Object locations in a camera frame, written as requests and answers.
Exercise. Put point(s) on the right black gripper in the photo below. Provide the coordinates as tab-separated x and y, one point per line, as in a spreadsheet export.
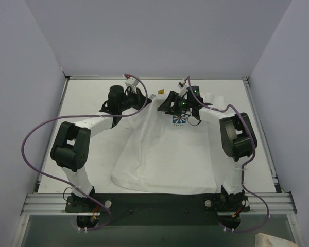
173	102

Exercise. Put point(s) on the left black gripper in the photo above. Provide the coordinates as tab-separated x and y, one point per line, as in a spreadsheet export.
139	99

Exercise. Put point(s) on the white t-shirt with flower print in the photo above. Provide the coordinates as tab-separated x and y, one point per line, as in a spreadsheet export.
163	155

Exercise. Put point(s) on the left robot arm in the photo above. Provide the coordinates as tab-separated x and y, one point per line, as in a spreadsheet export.
71	145

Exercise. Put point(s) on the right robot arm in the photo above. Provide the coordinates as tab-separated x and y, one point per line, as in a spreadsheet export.
237	137

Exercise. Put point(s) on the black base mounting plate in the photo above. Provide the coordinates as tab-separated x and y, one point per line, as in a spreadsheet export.
150	209

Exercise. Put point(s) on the beige object at corner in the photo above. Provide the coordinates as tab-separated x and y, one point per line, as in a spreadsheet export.
265	240

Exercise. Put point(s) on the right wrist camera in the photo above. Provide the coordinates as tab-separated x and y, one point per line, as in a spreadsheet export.
183	88

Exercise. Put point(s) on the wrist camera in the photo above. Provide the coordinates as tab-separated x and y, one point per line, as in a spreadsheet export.
183	88
131	81

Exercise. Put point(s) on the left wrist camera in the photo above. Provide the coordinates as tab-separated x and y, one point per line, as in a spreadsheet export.
131	81

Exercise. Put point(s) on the aluminium frame rail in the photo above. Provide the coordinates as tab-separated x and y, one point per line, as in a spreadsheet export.
217	144

